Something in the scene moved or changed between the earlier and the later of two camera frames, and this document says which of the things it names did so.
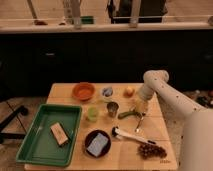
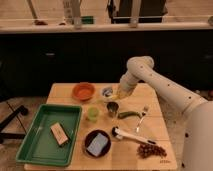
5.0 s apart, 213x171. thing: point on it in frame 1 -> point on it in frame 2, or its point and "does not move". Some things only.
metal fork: (143, 115) does not move
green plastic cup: (92, 114) does not move
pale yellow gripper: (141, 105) -> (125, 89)
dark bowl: (91, 136) does not move
